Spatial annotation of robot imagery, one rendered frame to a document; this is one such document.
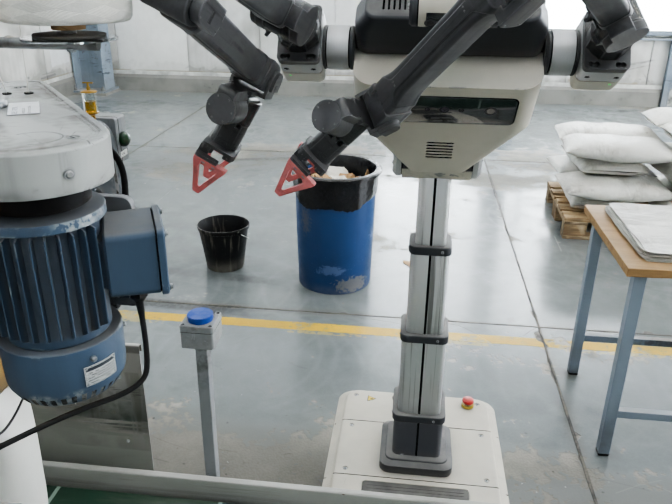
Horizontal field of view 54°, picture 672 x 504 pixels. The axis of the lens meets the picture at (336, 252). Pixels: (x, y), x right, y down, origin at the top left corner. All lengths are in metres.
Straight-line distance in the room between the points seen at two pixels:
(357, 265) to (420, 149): 2.01
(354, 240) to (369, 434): 1.48
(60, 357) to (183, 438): 1.75
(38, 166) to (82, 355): 0.24
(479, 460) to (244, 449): 0.87
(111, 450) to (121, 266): 1.14
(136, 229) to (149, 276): 0.06
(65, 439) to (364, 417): 0.90
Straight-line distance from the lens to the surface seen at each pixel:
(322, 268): 3.47
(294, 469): 2.42
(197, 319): 1.56
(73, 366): 0.88
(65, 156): 0.77
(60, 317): 0.86
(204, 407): 1.71
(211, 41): 1.04
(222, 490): 1.78
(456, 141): 1.51
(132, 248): 0.84
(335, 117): 1.17
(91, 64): 9.88
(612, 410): 2.55
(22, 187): 0.77
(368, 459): 2.06
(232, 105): 1.21
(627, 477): 2.61
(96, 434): 1.93
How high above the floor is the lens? 1.60
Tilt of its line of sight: 23 degrees down
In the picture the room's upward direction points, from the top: 1 degrees clockwise
